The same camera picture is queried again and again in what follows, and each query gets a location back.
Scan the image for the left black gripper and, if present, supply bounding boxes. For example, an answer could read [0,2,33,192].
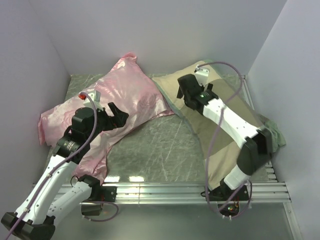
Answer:
[86,101,129,141]

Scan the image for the blue and beige pillowcase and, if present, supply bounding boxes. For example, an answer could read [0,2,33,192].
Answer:
[152,64,286,189]

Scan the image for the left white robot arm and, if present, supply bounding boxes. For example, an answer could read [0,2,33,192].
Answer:
[1,102,129,240]

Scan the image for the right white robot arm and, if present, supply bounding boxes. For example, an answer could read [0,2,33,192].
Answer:
[177,74,272,200]

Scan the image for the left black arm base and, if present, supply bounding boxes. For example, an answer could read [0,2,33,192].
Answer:
[81,186,117,217]

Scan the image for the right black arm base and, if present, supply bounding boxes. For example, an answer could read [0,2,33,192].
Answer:
[200,182,253,221]

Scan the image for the pink satin rose pillow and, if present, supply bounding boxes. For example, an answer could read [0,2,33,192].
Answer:
[38,53,173,182]

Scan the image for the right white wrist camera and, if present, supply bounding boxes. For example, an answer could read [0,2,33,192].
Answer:
[194,65,210,87]

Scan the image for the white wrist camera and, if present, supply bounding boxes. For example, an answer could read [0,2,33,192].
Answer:
[78,90,103,111]
[194,65,210,87]

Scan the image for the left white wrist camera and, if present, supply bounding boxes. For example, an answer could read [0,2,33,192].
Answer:
[78,90,103,111]

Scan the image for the aluminium rail frame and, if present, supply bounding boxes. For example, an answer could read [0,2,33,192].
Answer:
[102,182,291,205]

